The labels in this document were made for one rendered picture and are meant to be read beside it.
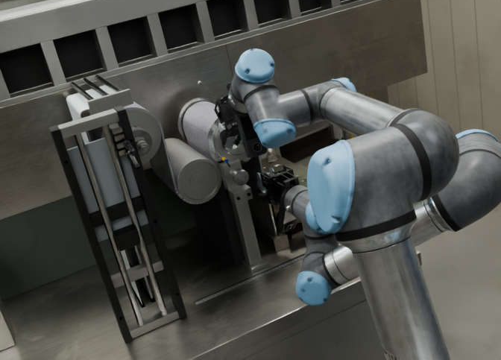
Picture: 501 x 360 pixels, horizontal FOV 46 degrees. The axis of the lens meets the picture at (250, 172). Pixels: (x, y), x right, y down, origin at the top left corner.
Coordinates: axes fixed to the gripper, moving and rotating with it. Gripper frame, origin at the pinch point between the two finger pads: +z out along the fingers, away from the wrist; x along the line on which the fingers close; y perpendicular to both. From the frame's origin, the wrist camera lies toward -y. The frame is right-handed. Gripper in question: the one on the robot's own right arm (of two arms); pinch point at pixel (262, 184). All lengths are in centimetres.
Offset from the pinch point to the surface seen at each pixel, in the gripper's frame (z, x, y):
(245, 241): -7.2, 11.1, -10.4
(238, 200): -9.5, 11.0, 2.5
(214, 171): -2.4, 13.3, 9.6
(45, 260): 30, 61, -12
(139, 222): -12.6, 36.9, 7.8
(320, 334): -29.2, 4.7, -30.8
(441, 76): 197, -231, -58
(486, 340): 15, -88, -109
